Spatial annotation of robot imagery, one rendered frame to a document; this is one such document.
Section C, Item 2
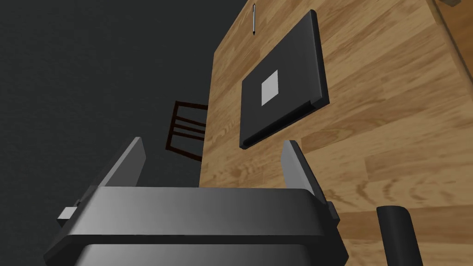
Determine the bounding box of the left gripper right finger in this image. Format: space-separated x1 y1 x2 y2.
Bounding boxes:
280 140 328 204

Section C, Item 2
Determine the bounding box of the wooden table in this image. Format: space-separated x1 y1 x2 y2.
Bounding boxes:
199 0 473 266

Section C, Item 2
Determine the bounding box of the black cylinder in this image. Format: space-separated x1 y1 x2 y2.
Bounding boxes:
376 205 424 266

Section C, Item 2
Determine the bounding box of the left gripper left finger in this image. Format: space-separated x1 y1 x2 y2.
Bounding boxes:
91 136 147 189

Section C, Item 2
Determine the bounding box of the dark wooden chair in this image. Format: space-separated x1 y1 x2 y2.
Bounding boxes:
164 100 209 163

